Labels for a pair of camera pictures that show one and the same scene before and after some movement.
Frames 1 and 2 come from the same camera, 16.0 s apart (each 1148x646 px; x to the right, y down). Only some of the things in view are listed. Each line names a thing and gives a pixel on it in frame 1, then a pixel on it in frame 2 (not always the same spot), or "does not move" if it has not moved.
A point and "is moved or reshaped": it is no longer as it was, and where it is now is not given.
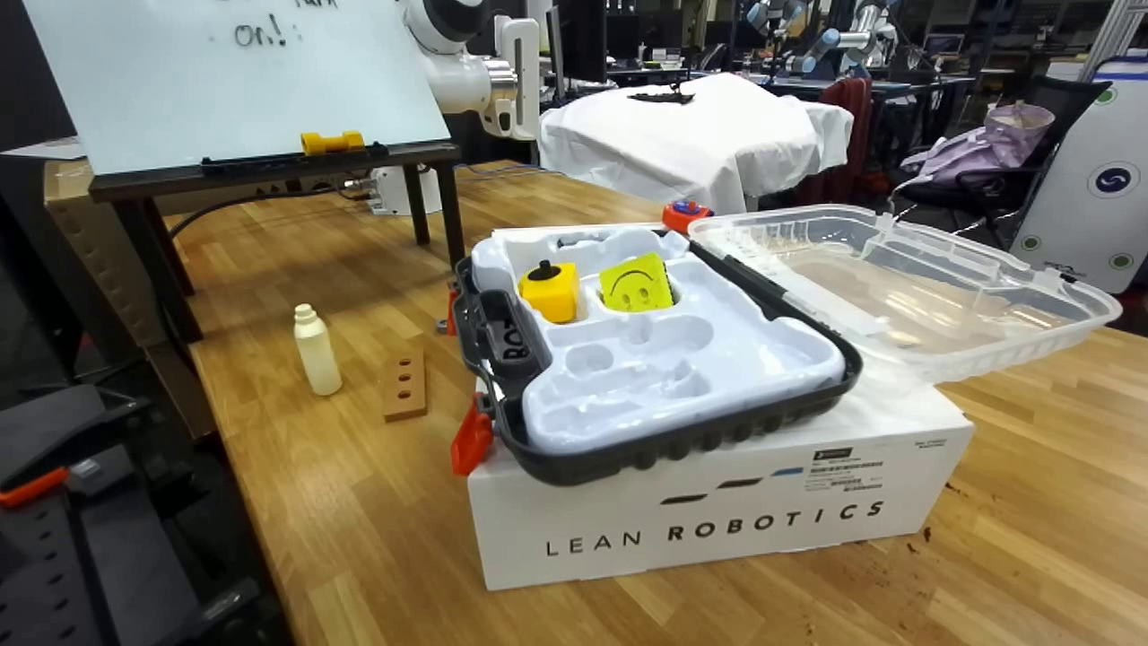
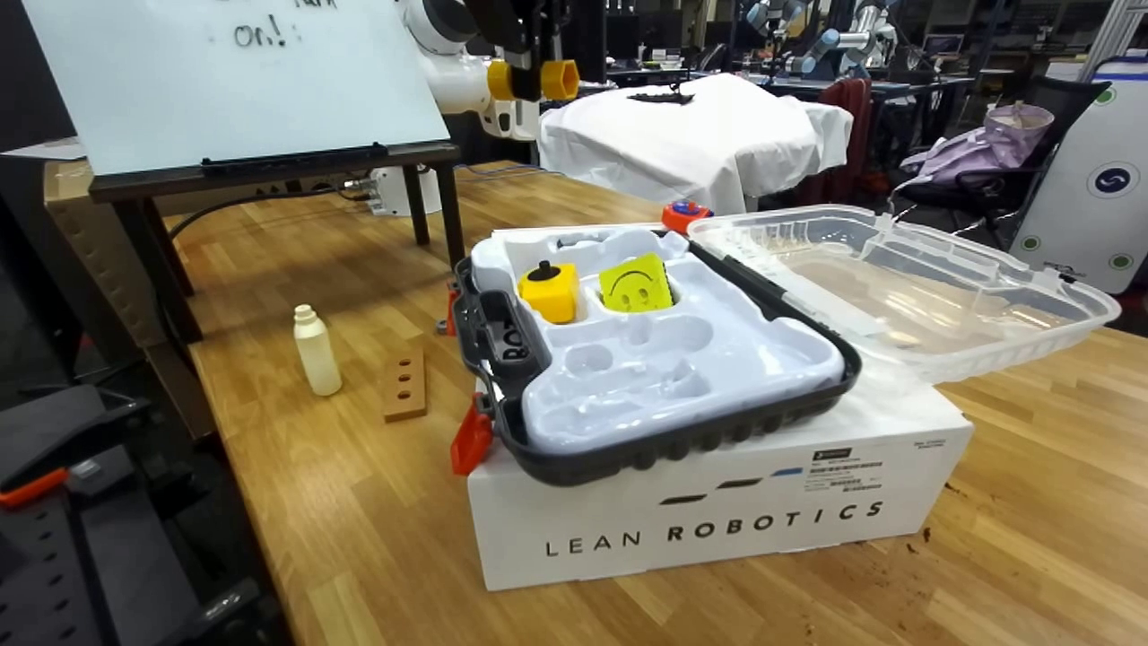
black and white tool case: (608, 345) does not move
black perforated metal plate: (47, 591) does not move
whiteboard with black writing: (206, 79) does not move
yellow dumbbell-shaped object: (345, 143) is moved or reshaped
